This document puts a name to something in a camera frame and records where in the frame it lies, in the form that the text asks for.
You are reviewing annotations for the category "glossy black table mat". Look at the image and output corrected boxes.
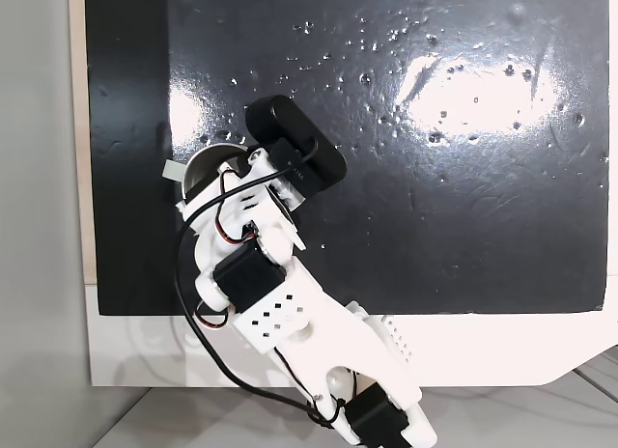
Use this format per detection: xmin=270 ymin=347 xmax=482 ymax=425
xmin=84 ymin=0 xmax=610 ymax=318

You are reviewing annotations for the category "metal cup with handle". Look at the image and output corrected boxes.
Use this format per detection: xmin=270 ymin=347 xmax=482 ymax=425
xmin=161 ymin=142 xmax=253 ymax=209

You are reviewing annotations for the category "black oval camera box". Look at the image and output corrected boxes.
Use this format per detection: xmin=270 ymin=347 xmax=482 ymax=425
xmin=244 ymin=95 xmax=349 ymax=199

